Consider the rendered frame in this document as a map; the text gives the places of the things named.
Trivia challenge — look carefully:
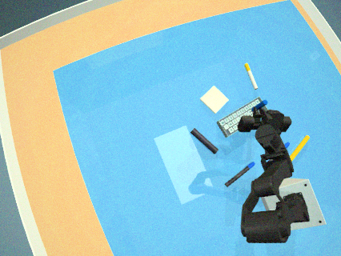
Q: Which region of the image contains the grey keyboard with white keys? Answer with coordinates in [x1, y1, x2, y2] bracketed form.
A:
[216, 96, 263, 138]

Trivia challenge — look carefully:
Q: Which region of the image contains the dark grey stylus with blue tip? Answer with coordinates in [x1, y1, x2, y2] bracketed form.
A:
[268, 142, 290, 162]
[225, 162, 255, 187]

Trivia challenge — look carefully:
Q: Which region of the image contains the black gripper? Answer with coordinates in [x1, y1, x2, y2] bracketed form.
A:
[237, 107, 292, 136]

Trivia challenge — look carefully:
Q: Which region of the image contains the dark grey cylinder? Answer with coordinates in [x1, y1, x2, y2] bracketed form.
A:
[191, 128, 218, 154]

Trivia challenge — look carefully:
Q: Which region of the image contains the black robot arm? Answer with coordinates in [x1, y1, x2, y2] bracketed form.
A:
[240, 110, 310, 243]

